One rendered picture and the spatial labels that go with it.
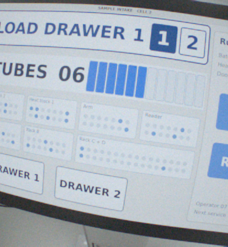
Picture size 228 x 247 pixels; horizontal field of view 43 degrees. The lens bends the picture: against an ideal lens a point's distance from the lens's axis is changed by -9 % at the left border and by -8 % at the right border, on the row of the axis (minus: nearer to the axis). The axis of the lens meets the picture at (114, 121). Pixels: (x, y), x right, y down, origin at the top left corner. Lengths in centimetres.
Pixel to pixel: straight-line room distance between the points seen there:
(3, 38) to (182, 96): 25
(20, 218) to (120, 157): 123
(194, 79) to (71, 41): 16
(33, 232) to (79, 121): 117
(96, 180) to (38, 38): 20
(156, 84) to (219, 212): 18
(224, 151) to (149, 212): 12
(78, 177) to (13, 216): 120
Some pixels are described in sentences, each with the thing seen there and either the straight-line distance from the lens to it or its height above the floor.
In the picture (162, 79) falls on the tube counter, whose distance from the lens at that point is 37.
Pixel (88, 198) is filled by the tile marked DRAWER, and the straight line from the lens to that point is 40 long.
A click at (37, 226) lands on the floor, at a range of 153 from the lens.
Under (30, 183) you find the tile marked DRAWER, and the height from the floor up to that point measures 100.
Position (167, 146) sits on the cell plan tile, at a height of 106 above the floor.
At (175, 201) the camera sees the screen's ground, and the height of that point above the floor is 100.
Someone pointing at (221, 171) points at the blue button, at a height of 104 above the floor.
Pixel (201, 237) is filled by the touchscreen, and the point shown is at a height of 97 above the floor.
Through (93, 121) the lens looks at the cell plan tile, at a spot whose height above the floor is 107.
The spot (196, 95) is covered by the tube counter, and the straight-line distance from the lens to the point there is 37.
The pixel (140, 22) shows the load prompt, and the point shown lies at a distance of 38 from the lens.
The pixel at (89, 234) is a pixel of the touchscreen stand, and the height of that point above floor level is 68.
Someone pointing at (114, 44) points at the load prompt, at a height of 114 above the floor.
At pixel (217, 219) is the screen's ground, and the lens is 41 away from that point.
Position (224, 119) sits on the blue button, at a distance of 38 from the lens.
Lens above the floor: 134
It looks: 45 degrees down
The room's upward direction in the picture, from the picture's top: straight up
